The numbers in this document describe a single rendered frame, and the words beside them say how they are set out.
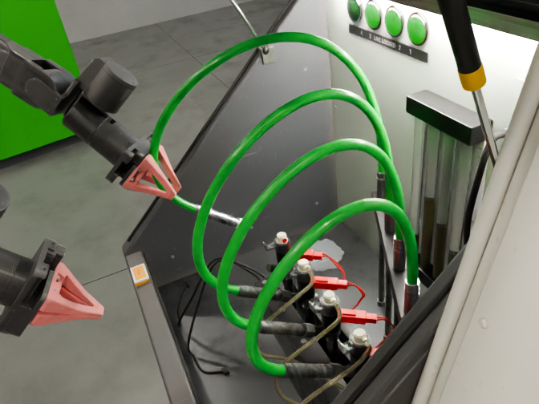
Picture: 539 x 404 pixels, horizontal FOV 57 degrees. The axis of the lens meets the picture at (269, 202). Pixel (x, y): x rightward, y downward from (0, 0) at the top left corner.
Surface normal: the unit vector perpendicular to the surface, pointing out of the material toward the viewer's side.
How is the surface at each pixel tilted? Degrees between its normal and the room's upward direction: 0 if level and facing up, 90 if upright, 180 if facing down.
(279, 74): 90
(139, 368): 0
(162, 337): 0
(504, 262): 76
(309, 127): 90
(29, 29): 90
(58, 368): 0
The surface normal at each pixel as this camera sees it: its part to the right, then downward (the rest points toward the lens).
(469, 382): -0.91, 0.12
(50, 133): 0.53, 0.43
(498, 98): -0.91, 0.33
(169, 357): -0.12, -0.81
